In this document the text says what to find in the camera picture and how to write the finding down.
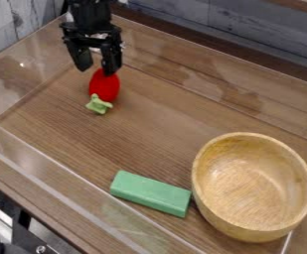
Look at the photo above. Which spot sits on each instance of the black device with knob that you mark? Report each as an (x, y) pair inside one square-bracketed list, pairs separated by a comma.
[(25, 244)]

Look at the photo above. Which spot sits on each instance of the green rectangular block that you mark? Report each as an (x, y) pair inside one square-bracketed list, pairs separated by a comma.
[(151, 193)]

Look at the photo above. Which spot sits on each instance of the red plush strawberry toy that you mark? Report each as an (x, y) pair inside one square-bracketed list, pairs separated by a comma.
[(104, 89)]

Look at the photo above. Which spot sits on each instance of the clear acrylic tray walls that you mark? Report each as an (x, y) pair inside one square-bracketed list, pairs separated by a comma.
[(186, 94)]

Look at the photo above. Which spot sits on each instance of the wooden bowl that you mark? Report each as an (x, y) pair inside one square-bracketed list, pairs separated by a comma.
[(250, 186)]

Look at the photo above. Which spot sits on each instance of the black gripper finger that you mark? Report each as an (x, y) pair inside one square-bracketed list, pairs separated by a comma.
[(112, 58), (81, 55)]

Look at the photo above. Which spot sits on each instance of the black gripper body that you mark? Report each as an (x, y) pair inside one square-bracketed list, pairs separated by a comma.
[(92, 38)]

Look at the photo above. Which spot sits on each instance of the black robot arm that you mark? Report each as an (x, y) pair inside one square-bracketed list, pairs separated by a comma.
[(90, 15)]

